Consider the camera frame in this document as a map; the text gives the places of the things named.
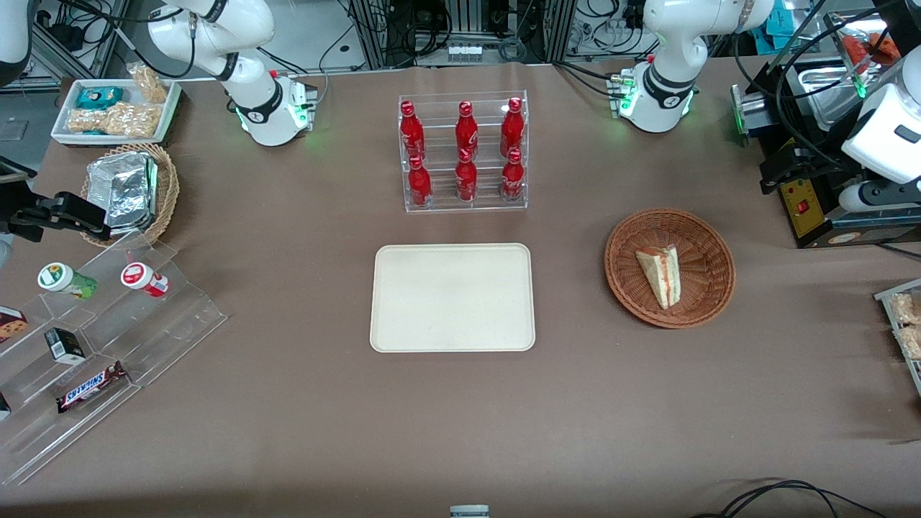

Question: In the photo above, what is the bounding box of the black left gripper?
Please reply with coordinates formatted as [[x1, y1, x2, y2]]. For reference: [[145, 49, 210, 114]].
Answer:
[[759, 142, 858, 196]]

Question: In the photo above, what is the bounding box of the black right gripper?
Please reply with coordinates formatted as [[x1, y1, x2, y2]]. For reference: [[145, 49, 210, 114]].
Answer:
[[0, 184, 112, 242]]

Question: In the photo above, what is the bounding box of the triangular white bread sandwich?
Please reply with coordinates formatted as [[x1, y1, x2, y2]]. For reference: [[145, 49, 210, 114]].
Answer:
[[635, 244, 682, 310]]

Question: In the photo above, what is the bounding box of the tan wicker basket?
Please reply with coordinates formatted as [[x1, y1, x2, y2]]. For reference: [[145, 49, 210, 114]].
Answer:
[[80, 142, 180, 248]]

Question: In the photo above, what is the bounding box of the white rectangular snack tray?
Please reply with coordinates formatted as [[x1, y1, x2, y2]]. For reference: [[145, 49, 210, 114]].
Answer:
[[50, 78, 183, 147]]

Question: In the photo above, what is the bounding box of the brown round wicker basket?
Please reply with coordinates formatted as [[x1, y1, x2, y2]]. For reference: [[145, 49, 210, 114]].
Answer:
[[604, 208, 736, 330]]

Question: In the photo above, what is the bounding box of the white tray with snack bags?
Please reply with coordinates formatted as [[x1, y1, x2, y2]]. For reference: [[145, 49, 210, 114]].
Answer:
[[874, 279, 921, 398]]

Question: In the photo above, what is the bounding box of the beige rectangular serving tray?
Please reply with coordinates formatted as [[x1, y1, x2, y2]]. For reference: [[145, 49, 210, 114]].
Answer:
[[369, 243, 536, 353]]

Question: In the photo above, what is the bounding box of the black food warmer cabinet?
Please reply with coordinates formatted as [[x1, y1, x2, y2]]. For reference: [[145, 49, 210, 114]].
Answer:
[[745, 11, 921, 250]]

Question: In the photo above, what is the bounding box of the green lid yogurt cup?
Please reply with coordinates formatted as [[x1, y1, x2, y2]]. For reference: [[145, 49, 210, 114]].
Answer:
[[37, 262, 99, 301]]

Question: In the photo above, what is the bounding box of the metal cylinder with green light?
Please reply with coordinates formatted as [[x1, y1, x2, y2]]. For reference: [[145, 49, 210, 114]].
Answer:
[[730, 83, 775, 146]]

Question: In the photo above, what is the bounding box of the red lid yogurt cup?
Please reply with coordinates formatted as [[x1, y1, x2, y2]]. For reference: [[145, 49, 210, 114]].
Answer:
[[120, 262, 171, 299]]

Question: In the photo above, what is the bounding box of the peanut brittle bar pack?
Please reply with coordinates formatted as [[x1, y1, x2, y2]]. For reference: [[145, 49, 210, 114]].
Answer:
[[66, 106, 110, 135], [104, 102, 164, 139]]

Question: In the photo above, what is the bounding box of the teal snack packet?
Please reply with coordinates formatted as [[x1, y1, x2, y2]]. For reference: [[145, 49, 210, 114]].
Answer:
[[76, 86, 124, 110]]

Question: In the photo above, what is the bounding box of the brown chocolate cookie box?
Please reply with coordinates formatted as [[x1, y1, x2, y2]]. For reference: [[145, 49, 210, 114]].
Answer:
[[0, 306, 29, 345]]

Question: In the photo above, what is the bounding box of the small black carton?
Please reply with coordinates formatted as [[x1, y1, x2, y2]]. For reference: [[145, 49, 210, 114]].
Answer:
[[44, 327, 86, 365]]

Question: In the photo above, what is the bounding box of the clear acrylic stepped display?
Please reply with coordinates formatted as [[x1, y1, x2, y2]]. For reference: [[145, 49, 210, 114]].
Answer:
[[0, 230, 228, 487]]

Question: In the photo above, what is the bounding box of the red food in warmer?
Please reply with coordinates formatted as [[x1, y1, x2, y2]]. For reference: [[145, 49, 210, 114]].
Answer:
[[840, 32, 902, 69]]

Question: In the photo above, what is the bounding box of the small clear peanut bag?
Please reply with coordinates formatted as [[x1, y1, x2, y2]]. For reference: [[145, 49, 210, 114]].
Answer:
[[126, 63, 171, 104]]

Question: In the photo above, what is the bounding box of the snickers chocolate bar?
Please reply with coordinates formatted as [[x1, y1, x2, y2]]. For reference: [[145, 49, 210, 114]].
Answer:
[[56, 361, 130, 414]]

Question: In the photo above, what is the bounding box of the red soda bottle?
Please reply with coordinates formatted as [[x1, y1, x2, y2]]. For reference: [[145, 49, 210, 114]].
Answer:
[[501, 147, 525, 203], [455, 148, 478, 203], [408, 155, 433, 209], [455, 101, 479, 160], [500, 97, 525, 159], [399, 100, 425, 162]]

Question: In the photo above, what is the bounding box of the clear acrylic bottle rack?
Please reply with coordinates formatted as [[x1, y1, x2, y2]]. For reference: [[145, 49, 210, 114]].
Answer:
[[398, 90, 529, 214]]

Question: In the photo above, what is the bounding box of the black floor cable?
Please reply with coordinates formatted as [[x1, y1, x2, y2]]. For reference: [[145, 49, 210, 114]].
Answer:
[[689, 479, 890, 518]]

